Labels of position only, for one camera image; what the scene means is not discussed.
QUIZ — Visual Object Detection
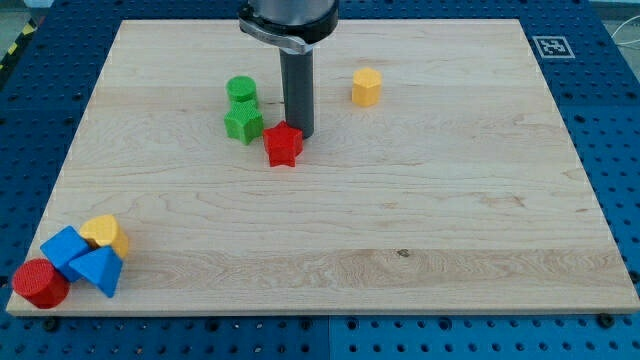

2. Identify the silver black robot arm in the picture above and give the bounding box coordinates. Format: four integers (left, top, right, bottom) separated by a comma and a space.
238, 0, 339, 55

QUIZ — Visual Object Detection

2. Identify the red star block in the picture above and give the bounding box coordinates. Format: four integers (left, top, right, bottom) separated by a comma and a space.
263, 121, 303, 167

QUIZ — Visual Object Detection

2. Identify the green star block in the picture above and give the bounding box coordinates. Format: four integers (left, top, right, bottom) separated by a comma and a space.
224, 100, 264, 145

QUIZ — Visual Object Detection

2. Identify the yellow hexagon block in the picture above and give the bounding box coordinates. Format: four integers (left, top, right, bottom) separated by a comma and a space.
352, 67, 382, 107

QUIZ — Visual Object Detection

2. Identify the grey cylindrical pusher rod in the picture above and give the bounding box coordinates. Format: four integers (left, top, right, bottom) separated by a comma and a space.
279, 49, 314, 139

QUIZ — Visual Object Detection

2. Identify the wooden board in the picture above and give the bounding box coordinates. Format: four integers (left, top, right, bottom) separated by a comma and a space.
28, 19, 639, 317

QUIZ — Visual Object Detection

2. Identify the green cylinder block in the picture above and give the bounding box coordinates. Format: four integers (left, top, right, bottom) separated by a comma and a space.
225, 76, 258, 106

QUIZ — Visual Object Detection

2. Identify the yellow heart block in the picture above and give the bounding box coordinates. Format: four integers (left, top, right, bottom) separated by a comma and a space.
79, 214, 129, 259

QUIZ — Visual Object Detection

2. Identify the blue triangle block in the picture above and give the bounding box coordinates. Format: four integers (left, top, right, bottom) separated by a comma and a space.
69, 246, 123, 298

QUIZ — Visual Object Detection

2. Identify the blue cube block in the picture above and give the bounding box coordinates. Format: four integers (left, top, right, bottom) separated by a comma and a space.
40, 226, 91, 282

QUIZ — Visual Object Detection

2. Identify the white fiducial marker tag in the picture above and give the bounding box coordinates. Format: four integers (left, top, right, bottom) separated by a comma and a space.
532, 35, 575, 59

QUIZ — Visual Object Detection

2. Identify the red cylinder block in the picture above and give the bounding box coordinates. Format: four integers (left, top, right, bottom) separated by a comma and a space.
12, 258, 70, 309

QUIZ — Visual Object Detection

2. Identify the white cable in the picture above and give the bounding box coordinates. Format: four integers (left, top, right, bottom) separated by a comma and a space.
609, 14, 640, 51

